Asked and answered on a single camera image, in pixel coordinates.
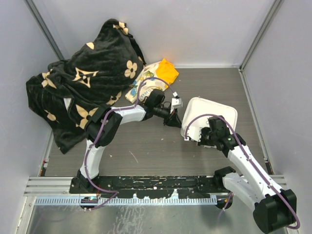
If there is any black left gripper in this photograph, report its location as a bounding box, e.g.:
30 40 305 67
154 105 182 128

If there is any grey medicine kit case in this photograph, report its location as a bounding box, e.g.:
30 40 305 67
180 97 238 139

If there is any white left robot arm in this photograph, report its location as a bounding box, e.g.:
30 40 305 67
77 89 183 193

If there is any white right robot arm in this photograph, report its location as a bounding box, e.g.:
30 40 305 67
200 114 301 234

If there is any yellow cloth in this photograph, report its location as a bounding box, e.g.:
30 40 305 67
156 58 179 85

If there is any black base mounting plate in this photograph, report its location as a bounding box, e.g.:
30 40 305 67
69 175 229 199

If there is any black floral fleece blanket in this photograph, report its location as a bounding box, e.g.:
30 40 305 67
26 19 146 154

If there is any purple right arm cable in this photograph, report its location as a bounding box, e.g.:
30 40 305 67
184 114 301 230

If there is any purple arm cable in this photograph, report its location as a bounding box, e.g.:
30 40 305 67
184 114 301 230
83 77 180 210

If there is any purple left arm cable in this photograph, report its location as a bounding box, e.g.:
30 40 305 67
83 77 180 210

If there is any white slotted cable duct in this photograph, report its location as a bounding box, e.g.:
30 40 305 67
34 195 217 206

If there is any aluminium frame rail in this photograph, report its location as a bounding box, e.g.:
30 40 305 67
24 176 73 196

